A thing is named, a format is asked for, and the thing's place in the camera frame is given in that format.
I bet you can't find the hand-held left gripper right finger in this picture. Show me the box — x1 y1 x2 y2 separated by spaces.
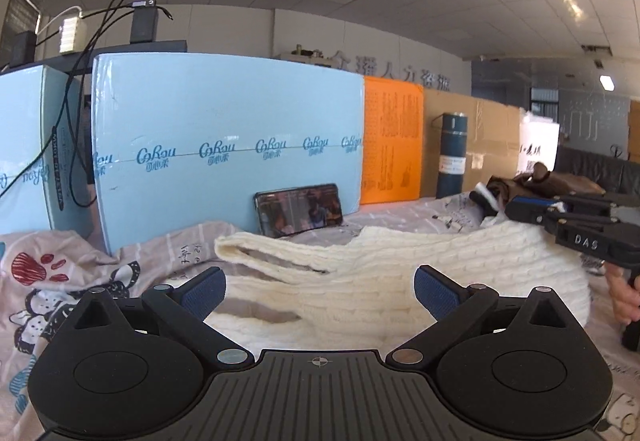
386 264 568 367

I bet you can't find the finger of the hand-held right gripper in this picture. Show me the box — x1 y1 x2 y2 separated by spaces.
504 196 568 228
559 192 640 213

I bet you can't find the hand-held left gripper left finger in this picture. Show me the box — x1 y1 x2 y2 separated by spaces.
74 266 255 367

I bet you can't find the white knitted sweater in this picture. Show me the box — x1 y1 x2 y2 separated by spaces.
202 216 592 362

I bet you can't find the person's right hand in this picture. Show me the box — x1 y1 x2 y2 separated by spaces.
605 265 640 327

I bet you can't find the black sofa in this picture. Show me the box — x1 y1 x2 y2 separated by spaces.
554 145 640 198

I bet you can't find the brown garment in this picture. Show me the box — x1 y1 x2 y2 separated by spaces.
487 162 607 203

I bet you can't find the black and white cloth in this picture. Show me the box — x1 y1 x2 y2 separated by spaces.
468 182 507 219

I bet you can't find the white printed board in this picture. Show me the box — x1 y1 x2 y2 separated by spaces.
517 113 561 178

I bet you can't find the brown cardboard sheet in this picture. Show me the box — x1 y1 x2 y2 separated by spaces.
422 88 525 200

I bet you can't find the dark blue rolled mat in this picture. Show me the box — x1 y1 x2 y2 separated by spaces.
434 112 469 200

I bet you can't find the black smartphone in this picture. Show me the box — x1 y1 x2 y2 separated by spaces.
254 183 345 239

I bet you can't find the cartoon printed bedsheet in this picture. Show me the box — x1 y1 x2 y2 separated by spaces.
0 194 640 441

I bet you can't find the orange printed board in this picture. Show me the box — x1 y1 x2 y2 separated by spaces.
360 75 425 206

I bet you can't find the large light blue foam board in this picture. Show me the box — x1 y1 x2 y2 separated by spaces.
91 52 366 258

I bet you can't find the small light blue foam board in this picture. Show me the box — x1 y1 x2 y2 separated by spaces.
0 64 97 237

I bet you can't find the black power adapter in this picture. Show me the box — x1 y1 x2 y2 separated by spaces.
129 0 159 45

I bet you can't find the white power strip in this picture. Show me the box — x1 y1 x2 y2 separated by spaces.
58 16 83 55

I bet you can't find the black cable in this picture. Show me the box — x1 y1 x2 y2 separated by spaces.
0 0 175 209

